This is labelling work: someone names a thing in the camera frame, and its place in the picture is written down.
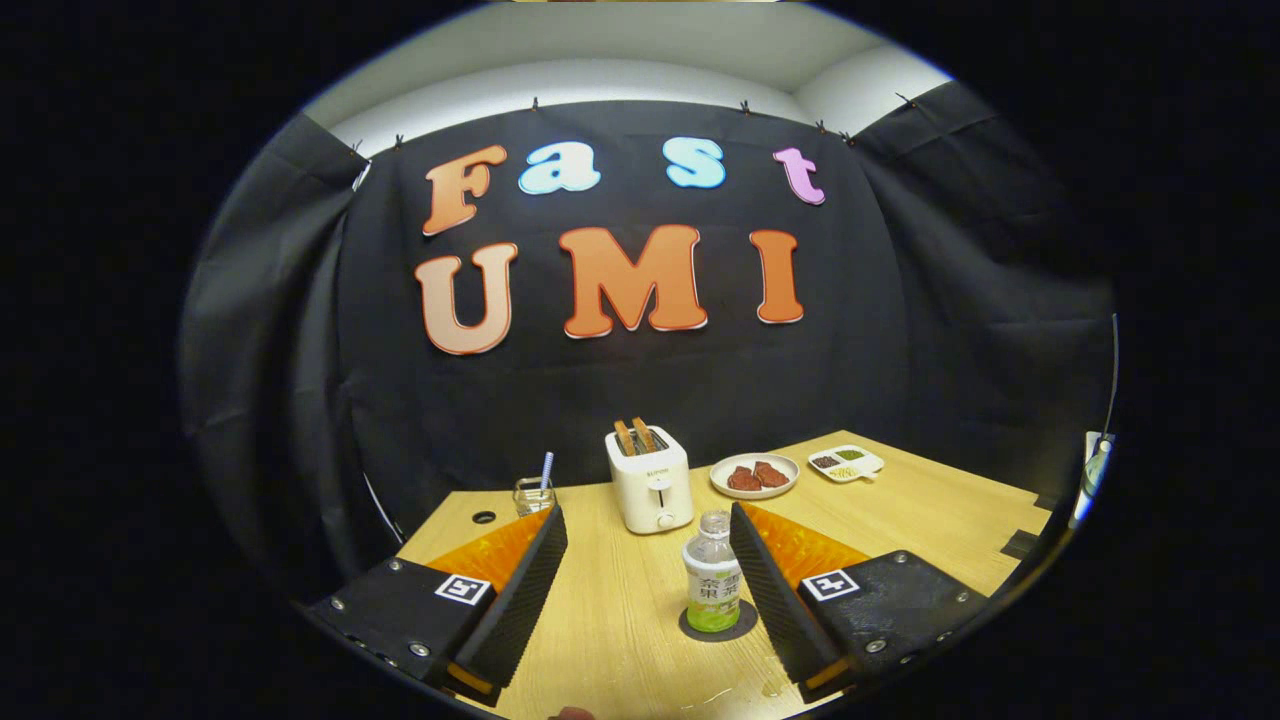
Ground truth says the clear plastic juice bottle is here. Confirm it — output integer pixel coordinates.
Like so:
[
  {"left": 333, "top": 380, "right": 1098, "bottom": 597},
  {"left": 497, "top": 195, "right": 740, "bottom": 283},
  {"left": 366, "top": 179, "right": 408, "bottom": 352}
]
[{"left": 682, "top": 509, "right": 743, "bottom": 633}]

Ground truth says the white divided condiment dish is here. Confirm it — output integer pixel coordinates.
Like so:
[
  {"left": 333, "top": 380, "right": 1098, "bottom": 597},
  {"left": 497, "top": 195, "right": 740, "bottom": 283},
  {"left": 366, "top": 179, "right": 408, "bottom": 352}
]
[{"left": 808, "top": 445, "right": 886, "bottom": 484}]

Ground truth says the white toaster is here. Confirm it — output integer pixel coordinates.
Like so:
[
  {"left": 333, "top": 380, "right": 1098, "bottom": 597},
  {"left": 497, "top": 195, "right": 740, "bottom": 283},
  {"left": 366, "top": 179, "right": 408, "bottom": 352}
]
[{"left": 605, "top": 425, "right": 695, "bottom": 536}]

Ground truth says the white oval plate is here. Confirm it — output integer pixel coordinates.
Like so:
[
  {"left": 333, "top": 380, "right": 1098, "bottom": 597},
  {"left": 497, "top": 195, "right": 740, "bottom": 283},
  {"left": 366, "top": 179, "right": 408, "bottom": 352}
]
[{"left": 709, "top": 453, "right": 801, "bottom": 500}]

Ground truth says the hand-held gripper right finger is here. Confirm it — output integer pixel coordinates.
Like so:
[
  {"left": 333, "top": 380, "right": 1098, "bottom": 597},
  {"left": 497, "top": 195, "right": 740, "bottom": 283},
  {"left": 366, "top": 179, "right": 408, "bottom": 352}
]
[{"left": 728, "top": 500, "right": 991, "bottom": 704}]

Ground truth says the dark brown round coaster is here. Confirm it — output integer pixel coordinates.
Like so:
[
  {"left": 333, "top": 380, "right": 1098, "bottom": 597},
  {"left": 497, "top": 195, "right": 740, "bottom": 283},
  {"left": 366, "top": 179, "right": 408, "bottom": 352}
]
[{"left": 679, "top": 598, "right": 759, "bottom": 643}]

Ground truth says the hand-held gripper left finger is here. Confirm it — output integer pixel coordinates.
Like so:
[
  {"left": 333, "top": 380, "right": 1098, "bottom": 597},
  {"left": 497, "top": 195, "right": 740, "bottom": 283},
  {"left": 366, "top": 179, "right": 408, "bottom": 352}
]
[{"left": 298, "top": 503, "right": 569, "bottom": 706}]

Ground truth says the wooden table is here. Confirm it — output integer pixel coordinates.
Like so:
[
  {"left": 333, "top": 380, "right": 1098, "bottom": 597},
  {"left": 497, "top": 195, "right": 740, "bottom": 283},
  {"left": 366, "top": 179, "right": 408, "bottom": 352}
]
[{"left": 395, "top": 430, "right": 1056, "bottom": 720}]

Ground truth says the black backdrop cloth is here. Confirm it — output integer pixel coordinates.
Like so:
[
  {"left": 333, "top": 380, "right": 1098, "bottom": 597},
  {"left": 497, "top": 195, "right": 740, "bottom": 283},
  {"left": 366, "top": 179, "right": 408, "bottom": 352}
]
[{"left": 178, "top": 80, "right": 1116, "bottom": 601}]

